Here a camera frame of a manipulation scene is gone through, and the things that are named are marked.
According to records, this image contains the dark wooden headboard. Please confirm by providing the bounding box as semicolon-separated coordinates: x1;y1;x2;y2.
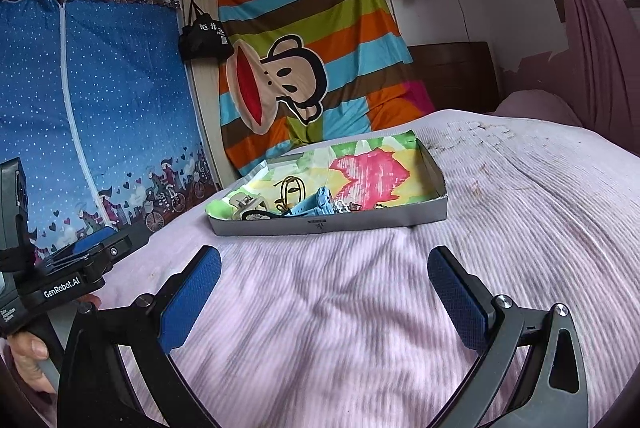
407;41;503;116

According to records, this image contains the grey cardboard box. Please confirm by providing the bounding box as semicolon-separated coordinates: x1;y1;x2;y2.
205;129;447;237

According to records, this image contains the pink curtain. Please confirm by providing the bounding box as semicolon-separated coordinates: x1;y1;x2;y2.
520;0;640;144

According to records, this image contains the person's left hand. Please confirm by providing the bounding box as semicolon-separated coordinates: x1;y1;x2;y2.
7;294;102;395

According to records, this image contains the pink pillow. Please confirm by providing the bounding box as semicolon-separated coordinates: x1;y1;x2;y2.
490;89;583;129

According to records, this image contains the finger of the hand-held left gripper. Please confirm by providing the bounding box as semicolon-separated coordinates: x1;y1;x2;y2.
72;228;120;255
97;229;152;266

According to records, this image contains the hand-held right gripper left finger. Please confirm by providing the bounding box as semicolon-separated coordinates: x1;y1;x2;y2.
56;245;223;428

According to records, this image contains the striped monkey print blanket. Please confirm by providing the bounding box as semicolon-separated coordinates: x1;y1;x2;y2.
215;0;436;179

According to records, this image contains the brown beaded hair tie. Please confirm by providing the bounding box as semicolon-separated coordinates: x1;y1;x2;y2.
274;175;306;214

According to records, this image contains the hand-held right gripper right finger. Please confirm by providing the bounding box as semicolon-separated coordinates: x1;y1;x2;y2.
426;245;591;428

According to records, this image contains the blue dotted fabric wardrobe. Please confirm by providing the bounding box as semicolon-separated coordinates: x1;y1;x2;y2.
0;0;221;259

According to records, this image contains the beige hair claw clip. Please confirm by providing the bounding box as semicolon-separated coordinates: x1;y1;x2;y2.
227;193;266;220

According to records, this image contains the light blue wrist watch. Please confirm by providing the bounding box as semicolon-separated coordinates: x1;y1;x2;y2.
282;187;335;218

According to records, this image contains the colourful painted cloth lining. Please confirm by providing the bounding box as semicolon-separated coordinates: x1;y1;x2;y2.
206;131;443;221

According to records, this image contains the black tote bag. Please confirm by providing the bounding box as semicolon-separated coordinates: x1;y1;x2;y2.
178;1;235;62

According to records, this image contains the pink striped bed sheet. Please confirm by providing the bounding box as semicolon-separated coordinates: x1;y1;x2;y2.
0;108;640;428

